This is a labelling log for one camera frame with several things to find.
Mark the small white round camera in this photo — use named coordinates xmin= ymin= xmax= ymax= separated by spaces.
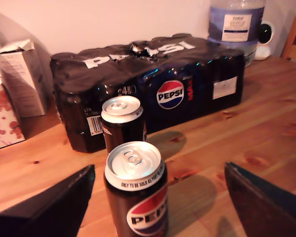
xmin=253 ymin=21 xmax=276 ymax=61

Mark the small white carton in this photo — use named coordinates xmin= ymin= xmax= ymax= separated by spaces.
xmin=0 ymin=39 xmax=49 ymax=119

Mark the gingerbread print tissue box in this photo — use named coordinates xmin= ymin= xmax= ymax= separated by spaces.
xmin=0 ymin=74 xmax=27 ymax=152

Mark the black Pepsi Max can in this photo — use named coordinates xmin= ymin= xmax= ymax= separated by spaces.
xmin=103 ymin=141 xmax=169 ymax=237
xmin=100 ymin=95 xmax=148 ymax=154

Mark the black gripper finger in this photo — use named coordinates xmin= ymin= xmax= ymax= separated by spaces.
xmin=224 ymin=161 xmax=296 ymax=237
xmin=0 ymin=164 xmax=96 ymax=237

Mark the large clear water bottle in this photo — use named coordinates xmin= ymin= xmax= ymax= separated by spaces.
xmin=207 ymin=0 xmax=266 ymax=67

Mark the black shrink-wrapped Pepsi can pack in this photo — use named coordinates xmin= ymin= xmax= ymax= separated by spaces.
xmin=50 ymin=33 xmax=245 ymax=153

